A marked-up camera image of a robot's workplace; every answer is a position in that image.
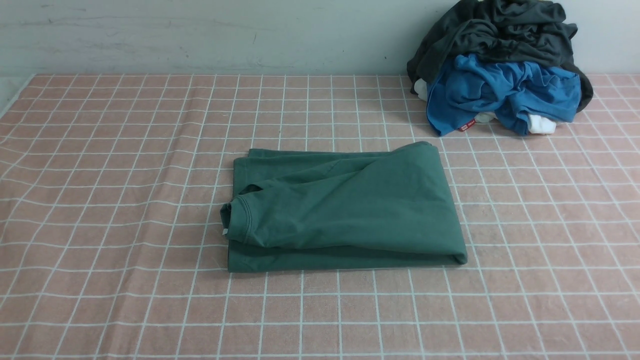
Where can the green long sleeve shirt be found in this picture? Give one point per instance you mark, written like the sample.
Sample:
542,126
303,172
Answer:
321,211

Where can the blue crumpled garment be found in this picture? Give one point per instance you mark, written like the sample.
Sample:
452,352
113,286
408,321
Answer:
466,86

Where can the dark grey crumpled garment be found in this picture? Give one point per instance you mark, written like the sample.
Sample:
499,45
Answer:
500,31

